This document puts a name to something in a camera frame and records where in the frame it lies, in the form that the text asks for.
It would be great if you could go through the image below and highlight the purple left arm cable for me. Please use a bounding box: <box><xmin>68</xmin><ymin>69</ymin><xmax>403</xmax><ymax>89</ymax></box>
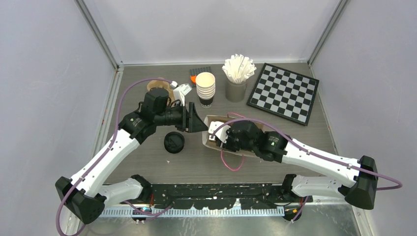
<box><xmin>55</xmin><ymin>77</ymin><xmax>175</xmax><ymax>236</ymax></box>

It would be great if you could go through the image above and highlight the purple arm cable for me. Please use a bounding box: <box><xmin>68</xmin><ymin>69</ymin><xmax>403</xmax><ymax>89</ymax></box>
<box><xmin>55</xmin><ymin>77</ymin><xmax>175</xmax><ymax>236</ymax></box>
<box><xmin>210</xmin><ymin>118</ymin><xmax>403</xmax><ymax>222</ymax></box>

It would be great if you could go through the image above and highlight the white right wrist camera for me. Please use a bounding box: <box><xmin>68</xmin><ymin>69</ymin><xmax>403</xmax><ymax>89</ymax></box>
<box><xmin>208</xmin><ymin>121</ymin><xmax>230</xmax><ymax>143</ymax></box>

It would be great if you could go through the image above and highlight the orange curved toy piece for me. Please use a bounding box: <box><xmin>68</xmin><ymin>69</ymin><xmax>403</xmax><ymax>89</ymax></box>
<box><xmin>190</xmin><ymin>75</ymin><xmax>197</xmax><ymax>85</ymax></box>

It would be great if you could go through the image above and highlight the white paper-wrapped straws bundle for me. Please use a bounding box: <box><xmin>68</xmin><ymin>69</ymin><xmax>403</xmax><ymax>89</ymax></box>
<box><xmin>222</xmin><ymin>54</ymin><xmax>257</xmax><ymax>84</ymax></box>

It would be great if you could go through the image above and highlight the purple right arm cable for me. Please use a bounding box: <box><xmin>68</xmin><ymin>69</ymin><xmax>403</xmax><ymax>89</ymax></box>
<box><xmin>210</xmin><ymin>118</ymin><xmax>403</xmax><ymax>222</ymax></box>

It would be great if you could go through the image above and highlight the stack of black cup lids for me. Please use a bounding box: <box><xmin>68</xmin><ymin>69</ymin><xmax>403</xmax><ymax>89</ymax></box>
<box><xmin>164</xmin><ymin>132</ymin><xmax>185</xmax><ymax>154</ymax></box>

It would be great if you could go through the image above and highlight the yellow pink paper bag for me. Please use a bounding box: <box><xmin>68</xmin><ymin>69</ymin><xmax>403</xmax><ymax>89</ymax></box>
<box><xmin>202</xmin><ymin>112</ymin><xmax>256</xmax><ymax>172</ymax></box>

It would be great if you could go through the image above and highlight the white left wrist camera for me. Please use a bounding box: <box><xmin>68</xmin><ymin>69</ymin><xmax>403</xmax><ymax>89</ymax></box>
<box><xmin>170</xmin><ymin>81</ymin><xmax>192</xmax><ymax>106</ymax></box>

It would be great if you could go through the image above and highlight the black white checkerboard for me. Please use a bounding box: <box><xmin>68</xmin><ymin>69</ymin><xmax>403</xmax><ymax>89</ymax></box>
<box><xmin>246</xmin><ymin>63</ymin><xmax>320</xmax><ymax>126</ymax></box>

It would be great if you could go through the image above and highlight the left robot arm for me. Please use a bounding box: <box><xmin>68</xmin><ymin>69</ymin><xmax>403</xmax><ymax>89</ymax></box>
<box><xmin>55</xmin><ymin>88</ymin><xmax>208</xmax><ymax>225</ymax></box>

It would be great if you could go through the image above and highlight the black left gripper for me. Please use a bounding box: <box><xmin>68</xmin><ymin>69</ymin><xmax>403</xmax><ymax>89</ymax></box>
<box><xmin>154</xmin><ymin>101</ymin><xmax>208</xmax><ymax>132</ymax></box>

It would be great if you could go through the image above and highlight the brown pulp cup carrier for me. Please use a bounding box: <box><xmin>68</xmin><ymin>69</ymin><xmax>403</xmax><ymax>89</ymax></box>
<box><xmin>147</xmin><ymin>80</ymin><xmax>175</xmax><ymax>101</ymax></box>

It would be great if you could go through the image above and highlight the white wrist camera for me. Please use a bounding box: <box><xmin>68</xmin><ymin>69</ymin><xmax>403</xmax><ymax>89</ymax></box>
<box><xmin>208</xmin><ymin>121</ymin><xmax>230</xmax><ymax>143</ymax></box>
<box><xmin>170</xmin><ymin>81</ymin><xmax>192</xmax><ymax>106</ymax></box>

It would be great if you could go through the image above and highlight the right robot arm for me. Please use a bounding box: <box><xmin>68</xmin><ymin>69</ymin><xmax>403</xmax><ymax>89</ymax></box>
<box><xmin>215</xmin><ymin>119</ymin><xmax>379</xmax><ymax>210</ymax></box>

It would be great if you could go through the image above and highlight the stack of paper cups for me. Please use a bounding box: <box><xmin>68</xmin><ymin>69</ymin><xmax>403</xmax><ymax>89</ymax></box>
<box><xmin>195</xmin><ymin>72</ymin><xmax>215</xmax><ymax>108</ymax></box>

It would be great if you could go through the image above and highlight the small dark mat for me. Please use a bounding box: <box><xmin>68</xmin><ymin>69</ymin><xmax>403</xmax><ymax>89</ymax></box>
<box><xmin>189</xmin><ymin>66</ymin><xmax>211</xmax><ymax>77</ymax></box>

